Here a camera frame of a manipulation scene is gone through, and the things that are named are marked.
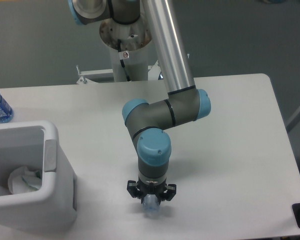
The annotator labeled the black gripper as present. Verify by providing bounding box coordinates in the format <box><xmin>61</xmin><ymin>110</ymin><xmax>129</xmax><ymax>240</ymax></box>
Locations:
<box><xmin>126</xmin><ymin>179</ymin><xmax>177</xmax><ymax>203</ymax></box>

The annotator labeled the clear plastic bottle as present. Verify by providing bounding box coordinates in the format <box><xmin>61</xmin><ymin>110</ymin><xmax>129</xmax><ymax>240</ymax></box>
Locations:
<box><xmin>142</xmin><ymin>194</ymin><xmax>160</xmax><ymax>218</ymax></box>

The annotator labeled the white plastic wrapper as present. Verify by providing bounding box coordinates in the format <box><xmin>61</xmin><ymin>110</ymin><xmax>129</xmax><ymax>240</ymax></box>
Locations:
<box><xmin>7</xmin><ymin>165</ymin><xmax>42</xmax><ymax>195</ymax></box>

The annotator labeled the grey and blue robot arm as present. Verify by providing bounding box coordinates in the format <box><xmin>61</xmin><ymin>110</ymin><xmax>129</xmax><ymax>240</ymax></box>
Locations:
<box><xmin>68</xmin><ymin>0</ymin><xmax>211</xmax><ymax>203</ymax></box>

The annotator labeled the white trash can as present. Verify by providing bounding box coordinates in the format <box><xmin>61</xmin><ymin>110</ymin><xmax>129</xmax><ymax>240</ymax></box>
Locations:
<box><xmin>0</xmin><ymin>120</ymin><xmax>77</xmax><ymax>230</ymax></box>

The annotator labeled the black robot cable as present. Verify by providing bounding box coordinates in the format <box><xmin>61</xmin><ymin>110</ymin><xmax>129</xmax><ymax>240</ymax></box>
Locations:
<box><xmin>117</xmin><ymin>38</ymin><xmax>131</xmax><ymax>82</ymax></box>

